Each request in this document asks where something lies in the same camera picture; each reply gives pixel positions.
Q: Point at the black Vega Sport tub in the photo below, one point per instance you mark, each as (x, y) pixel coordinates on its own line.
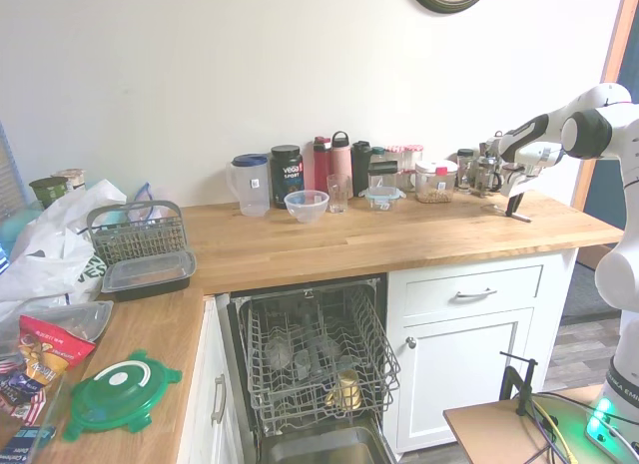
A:
(287, 174)

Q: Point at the peanut container with white lid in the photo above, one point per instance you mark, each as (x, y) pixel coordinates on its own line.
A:
(435, 184)

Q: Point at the round silver cabinet knob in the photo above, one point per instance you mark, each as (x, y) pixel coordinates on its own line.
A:
(410, 342)

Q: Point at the built-in dishwasher body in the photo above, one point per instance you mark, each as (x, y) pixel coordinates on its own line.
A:
(299, 285)

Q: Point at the glass container with teal lid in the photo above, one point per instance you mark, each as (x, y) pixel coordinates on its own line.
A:
(383, 198)

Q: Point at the clear upturned glass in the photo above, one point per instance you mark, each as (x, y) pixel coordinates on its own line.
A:
(308, 364)
(278, 353)

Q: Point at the black takeout container clear lid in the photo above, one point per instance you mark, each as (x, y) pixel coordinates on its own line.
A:
(150, 279)

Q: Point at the clear plastic bowl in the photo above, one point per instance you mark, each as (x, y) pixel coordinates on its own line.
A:
(306, 207)

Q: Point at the striped snack packet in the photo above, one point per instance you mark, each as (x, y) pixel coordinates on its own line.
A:
(17, 389)

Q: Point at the white yogurt cup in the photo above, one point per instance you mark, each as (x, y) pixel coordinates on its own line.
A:
(72, 179)

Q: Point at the black clamp stand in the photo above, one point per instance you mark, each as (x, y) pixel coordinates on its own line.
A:
(521, 384)

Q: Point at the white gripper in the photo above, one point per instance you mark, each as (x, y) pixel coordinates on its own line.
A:
(516, 185)

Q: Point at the dark grey floor mat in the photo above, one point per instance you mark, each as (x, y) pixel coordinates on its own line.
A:
(584, 294)

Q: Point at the clear pitcher with blue lid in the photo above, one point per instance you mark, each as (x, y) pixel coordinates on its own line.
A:
(252, 194)

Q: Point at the grey plastic cutlery basket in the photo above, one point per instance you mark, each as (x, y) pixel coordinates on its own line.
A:
(140, 239)

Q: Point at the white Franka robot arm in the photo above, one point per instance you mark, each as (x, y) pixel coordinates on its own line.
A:
(619, 284)

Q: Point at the dark green paper cup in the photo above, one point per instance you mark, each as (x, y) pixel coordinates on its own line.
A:
(47, 192)

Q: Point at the glass jar with green lid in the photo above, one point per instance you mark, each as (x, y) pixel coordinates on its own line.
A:
(378, 152)

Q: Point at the shiny steel electric kettle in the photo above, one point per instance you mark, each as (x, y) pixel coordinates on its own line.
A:
(492, 145)

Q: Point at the jar with red checkered lid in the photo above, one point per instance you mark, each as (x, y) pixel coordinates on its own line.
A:
(414, 153)
(395, 153)

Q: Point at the jar with black lid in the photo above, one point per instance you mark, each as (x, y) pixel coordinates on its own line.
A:
(465, 169)

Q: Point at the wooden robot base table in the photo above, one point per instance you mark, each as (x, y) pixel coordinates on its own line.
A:
(489, 429)

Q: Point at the red water bottle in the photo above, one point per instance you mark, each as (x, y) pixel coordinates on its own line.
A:
(321, 169)

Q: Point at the tan window blind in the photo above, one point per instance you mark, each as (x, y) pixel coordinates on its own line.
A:
(7, 184)

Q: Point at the clear glass tumbler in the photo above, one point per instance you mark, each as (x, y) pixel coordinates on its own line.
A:
(339, 194)

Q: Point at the clear glass baking dish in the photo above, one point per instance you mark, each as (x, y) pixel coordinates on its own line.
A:
(56, 409)

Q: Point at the clear zip bag blue seal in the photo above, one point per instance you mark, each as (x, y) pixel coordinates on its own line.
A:
(145, 204)

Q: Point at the clear container with black lid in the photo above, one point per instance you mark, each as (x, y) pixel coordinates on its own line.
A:
(382, 177)

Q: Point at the orange wooden door frame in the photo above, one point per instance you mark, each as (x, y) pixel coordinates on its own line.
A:
(621, 35)

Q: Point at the white plastic shopping bag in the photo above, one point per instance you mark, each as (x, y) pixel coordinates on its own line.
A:
(45, 264)

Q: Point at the black shaker bottle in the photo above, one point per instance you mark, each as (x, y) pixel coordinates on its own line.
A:
(360, 169)

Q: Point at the blue snack packet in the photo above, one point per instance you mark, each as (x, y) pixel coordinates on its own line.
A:
(25, 441)

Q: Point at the steel dishwasher door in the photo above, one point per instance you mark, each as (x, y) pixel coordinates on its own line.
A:
(324, 449)

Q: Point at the glass French press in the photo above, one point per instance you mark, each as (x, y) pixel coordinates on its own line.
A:
(485, 177)

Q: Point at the pink bottle with black lid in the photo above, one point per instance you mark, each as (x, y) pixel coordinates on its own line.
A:
(342, 162)

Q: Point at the green plastic container lid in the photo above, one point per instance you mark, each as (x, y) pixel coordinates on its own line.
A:
(125, 409)

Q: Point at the yellow mug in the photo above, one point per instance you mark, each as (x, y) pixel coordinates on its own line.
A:
(344, 391)

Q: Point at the red snack bag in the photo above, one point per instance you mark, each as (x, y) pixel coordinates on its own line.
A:
(45, 354)

